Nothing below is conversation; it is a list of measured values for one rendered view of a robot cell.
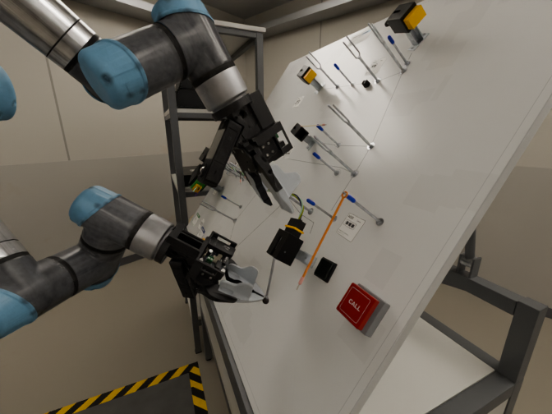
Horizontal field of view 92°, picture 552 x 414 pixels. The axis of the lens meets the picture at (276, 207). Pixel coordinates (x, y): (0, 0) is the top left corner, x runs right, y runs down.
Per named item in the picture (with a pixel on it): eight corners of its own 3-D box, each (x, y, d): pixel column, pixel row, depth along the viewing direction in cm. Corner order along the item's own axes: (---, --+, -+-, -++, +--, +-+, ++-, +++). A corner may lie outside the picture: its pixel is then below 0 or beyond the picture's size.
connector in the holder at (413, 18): (420, 15, 58) (416, 5, 57) (426, 14, 57) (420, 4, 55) (408, 29, 59) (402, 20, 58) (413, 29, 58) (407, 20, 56)
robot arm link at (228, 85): (200, 82, 38) (190, 94, 45) (218, 112, 39) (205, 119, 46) (242, 60, 40) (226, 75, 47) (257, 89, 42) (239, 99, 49)
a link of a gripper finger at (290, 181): (318, 195, 47) (287, 152, 46) (293, 215, 45) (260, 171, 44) (310, 198, 50) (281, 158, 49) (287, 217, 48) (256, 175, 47)
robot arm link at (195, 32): (138, 24, 39) (185, 8, 42) (183, 96, 43) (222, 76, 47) (149, -8, 32) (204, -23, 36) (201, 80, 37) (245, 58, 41)
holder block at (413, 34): (404, 34, 70) (386, 6, 66) (434, 33, 61) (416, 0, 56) (391, 49, 71) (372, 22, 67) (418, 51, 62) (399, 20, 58)
